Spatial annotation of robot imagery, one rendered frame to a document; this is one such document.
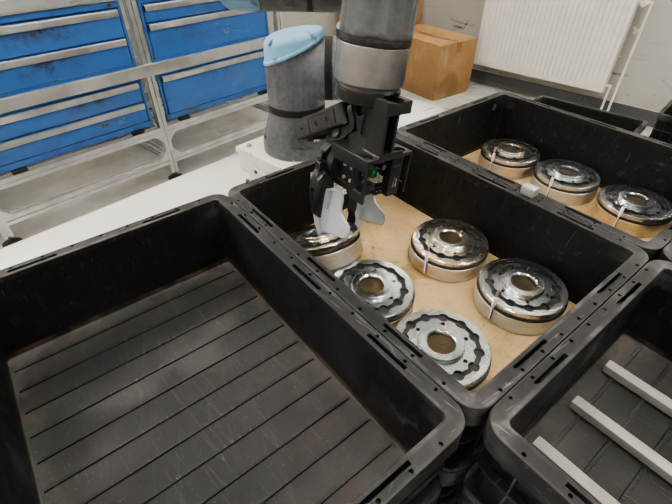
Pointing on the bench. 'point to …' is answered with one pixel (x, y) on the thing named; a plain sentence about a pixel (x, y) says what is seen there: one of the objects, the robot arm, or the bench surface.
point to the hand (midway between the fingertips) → (337, 231)
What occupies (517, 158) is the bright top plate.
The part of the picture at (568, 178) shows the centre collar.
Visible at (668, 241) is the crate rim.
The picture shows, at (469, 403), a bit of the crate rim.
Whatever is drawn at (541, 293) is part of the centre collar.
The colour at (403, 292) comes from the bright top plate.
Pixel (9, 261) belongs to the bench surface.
